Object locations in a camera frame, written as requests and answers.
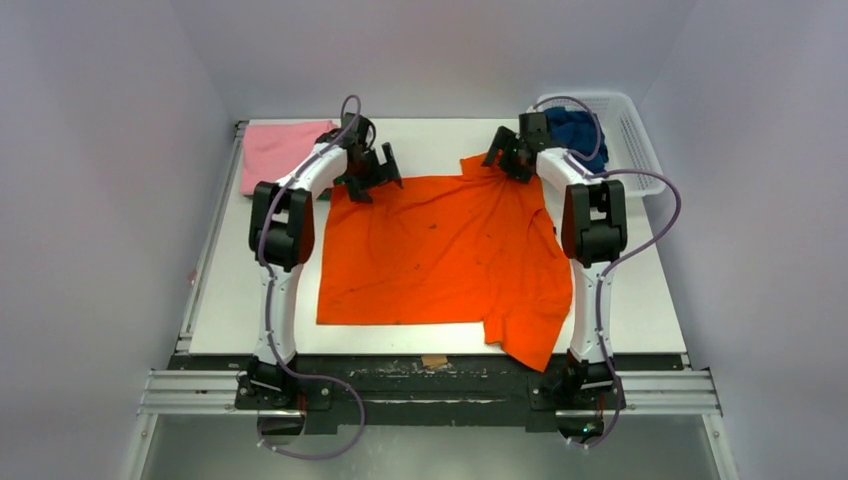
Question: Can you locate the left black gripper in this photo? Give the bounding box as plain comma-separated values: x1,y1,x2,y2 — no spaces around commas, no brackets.
342,144,400,204

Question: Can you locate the orange t shirt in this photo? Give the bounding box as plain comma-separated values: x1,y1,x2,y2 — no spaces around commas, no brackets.
317,155,573,371

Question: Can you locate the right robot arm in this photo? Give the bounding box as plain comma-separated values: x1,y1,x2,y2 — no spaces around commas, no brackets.
483,112,628,410

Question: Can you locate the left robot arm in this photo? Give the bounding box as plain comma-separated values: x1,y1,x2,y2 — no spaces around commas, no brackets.
235,113,402,410

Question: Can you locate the blue t shirt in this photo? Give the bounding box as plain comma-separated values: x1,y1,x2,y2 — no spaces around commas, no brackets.
544,107,609,173

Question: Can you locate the folded pink t shirt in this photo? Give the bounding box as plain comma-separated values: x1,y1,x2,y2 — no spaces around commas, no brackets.
239,120,337,196

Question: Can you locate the white plastic basket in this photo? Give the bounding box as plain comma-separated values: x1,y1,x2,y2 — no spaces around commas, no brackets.
528,90,662,174

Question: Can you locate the brown tape piece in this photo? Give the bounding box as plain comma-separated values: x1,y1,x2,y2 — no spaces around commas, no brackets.
421,355,450,370

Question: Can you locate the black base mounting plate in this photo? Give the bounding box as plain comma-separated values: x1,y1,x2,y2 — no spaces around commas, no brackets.
169,355,683,437

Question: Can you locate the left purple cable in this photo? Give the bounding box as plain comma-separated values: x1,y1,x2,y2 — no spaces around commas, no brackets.
254,94,367,463

